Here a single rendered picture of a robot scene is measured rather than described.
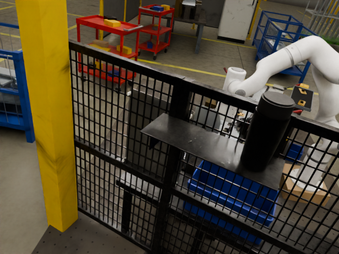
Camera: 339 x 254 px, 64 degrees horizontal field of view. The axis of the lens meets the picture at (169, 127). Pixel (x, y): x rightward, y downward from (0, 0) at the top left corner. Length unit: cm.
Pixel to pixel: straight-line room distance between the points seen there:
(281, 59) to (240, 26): 700
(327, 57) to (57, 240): 143
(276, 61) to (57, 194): 108
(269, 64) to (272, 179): 72
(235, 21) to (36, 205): 702
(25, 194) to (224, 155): 212
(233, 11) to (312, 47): 692
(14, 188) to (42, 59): 188
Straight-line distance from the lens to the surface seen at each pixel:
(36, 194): 258
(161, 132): 72
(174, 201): 109
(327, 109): 156
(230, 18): 823
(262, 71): 127
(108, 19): 415
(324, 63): 138
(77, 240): 138
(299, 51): 133
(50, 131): 103
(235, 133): 166
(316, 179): 182
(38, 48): 91
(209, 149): 70
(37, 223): 238
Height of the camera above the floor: 183
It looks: 32 degrees down
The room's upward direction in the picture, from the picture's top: 10 degrees clockwise
